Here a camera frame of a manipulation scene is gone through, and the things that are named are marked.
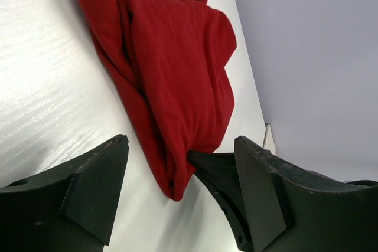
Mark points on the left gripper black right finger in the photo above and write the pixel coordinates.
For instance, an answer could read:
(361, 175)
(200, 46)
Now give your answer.
(292, 209)

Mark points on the dark red t shirt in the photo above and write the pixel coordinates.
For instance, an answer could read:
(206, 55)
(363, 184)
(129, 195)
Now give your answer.
(167, 60)

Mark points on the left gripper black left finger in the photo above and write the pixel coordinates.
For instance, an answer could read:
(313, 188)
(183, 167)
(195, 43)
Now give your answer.
(70, 207)

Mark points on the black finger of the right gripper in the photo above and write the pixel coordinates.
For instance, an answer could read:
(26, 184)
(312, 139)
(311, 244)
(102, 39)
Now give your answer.
(218, 173)

